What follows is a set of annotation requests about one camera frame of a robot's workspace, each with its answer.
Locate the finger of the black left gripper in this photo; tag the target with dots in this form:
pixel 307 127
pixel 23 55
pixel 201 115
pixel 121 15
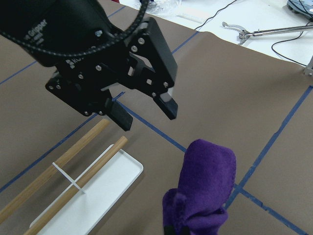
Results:
pixel 154 67
pixel 87 99

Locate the metal reacher grabber tool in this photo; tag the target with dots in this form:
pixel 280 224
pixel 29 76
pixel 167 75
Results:
pixel 244 35

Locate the purple microfiber towel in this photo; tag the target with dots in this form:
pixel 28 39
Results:
pixel 205 183

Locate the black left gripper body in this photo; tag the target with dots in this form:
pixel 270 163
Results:
pixel 50 30

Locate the grey aluminium frame post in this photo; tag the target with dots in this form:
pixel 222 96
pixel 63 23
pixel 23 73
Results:
pixel 308 71

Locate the white towel rack base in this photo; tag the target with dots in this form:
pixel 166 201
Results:
pixel 86 208

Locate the short wooden rack rod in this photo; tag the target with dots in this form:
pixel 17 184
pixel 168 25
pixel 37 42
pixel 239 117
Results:
pixel 73 190

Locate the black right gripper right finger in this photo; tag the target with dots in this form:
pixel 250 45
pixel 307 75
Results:
pixel 185 231

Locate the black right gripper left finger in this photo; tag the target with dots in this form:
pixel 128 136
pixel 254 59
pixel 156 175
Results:
pixel 168 230

